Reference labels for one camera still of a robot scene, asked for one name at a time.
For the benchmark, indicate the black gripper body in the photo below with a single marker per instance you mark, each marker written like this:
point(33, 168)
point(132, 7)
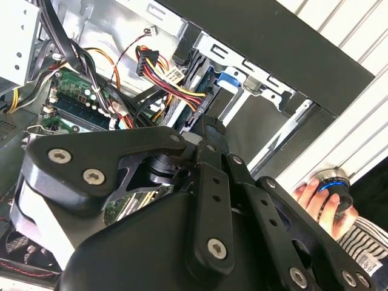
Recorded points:
point(136, 257)

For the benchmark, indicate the hard disk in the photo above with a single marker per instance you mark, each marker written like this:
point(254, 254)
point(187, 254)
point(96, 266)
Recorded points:
point(228, 80)

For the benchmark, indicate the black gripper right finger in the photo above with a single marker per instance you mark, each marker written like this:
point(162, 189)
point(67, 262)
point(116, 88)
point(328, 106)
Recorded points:
point(303, 230)

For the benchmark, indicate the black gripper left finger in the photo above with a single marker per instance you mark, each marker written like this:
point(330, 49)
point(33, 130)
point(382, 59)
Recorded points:
point(69, 182)

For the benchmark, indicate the person's hand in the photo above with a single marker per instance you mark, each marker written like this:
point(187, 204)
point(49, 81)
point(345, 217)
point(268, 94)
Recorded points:
point(327, 215)

